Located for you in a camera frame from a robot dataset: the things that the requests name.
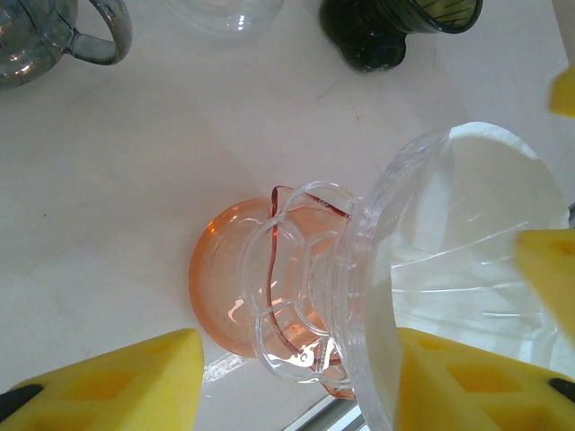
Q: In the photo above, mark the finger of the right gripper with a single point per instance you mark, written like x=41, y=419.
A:
x=548, y=269
x=565, y=94

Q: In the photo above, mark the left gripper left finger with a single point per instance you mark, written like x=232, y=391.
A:
x=112, y=395

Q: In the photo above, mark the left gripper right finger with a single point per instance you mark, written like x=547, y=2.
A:
x=471, y=390

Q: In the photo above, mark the orange glass coffee server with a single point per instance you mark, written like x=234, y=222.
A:
x=220, y=269

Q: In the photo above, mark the clear plastic coffee dripper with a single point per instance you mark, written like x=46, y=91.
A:
x=355, y=251

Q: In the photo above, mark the dark green coffee dripper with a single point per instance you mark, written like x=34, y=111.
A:
x=368, y=40

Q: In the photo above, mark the clear glass coffee server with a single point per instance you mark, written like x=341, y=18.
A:
x=224, y=15

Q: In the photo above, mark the grey glass coffee server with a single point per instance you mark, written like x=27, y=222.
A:
x=27, y=45

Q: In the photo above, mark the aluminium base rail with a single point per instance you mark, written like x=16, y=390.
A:
x=319, y=415

